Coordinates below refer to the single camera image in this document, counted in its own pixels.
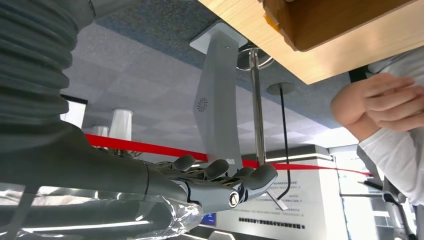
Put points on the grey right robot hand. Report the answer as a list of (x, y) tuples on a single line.
[(82, 172)]

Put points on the person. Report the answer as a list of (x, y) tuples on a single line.
[(397, 159)]

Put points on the white planter pot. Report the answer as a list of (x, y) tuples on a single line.
[(121, 126), (100, 131)]

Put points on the red barrier belt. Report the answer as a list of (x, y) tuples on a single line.
[(132, 145)]

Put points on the light wooden desk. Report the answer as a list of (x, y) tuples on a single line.
[(331, 56)]

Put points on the grey metal stand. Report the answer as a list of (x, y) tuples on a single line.
[(392, 198)]

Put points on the brown cardboard divider box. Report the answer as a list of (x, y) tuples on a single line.
[(331, 23)]

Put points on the white reception counter with text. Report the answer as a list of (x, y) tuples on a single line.
[(298, 205)]

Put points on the silver kiosk stand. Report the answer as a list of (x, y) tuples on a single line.
[(217, 99)]

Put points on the black stanchion post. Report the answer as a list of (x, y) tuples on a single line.
[(280, 88)]

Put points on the chrome stanchion post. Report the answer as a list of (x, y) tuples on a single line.
[(257, 109)]

